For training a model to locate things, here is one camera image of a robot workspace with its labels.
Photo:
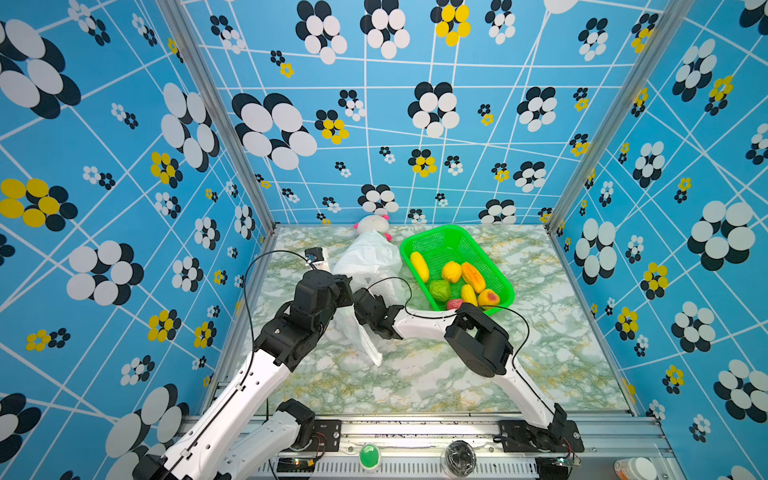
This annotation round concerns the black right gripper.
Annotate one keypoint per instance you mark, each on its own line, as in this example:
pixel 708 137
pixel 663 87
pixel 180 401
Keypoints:
pixel 379 300

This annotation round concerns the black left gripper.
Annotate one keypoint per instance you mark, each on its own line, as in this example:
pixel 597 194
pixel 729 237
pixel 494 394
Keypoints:
pixel 340 285

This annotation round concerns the white plastic bag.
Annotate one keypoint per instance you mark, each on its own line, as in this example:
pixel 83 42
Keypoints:
pixel 372 262

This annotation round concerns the yellow lemon fruit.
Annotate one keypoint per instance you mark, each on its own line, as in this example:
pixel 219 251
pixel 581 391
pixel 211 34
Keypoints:
pixel 420 266

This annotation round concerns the green lime fruit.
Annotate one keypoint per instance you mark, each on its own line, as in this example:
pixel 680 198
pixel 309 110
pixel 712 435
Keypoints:
pixel 440 290

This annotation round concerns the red lychee fruit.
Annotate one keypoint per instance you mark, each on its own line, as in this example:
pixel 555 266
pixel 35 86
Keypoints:
pixel 454 304

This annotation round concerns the small yellow fruit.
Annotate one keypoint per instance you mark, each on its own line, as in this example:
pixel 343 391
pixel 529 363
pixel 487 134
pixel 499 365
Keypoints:
pixel 452 272

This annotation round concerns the long yellow fruit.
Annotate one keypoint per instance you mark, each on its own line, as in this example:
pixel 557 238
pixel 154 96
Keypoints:
pixel 468 295

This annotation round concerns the yellow red peach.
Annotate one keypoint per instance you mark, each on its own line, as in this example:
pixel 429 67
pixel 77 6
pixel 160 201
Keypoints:
pixel 488 298

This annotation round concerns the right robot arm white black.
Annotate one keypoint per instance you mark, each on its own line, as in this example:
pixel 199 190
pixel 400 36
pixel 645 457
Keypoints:
pixel 481 343

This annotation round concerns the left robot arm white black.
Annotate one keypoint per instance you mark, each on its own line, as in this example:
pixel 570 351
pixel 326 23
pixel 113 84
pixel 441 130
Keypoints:
pixel 282 344

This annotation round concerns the pink white plush toy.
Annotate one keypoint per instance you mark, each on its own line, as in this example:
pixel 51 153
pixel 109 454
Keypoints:
pixel 375 222

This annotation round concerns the green plastic mesh basket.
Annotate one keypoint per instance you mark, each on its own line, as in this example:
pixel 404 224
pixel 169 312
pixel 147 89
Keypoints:
pixel 439 246

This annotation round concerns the green push button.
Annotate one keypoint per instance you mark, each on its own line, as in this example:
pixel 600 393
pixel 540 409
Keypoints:
pixel 370 457

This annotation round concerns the round silver knob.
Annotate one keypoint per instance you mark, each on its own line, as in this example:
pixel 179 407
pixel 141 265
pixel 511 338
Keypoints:
pixel 458 460

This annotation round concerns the white orange container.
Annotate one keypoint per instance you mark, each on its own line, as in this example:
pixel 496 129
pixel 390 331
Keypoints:
pixel 636 468

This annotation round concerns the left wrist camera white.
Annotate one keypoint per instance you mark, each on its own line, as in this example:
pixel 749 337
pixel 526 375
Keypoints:
pixel 317 258

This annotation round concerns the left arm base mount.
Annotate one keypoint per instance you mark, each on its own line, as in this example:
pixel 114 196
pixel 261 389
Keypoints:
pixel 314 433

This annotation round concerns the aluminium front rail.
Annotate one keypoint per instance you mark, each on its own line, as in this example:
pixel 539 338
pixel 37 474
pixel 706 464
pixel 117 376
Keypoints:
pixel 411 448

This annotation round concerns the aluminium frame post left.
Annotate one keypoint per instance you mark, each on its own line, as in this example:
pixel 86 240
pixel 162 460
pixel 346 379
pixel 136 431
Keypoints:
pixel 182 32

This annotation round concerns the aluminium frame post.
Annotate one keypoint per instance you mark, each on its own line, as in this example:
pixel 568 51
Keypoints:
pixel 668 26
pixel 182 32

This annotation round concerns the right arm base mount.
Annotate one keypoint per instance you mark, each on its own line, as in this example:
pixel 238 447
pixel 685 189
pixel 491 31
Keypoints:
pixel 517 436

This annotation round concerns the aluminium frame post right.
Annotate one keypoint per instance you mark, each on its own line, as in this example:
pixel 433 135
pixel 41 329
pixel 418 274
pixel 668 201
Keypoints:
pixel 668 26

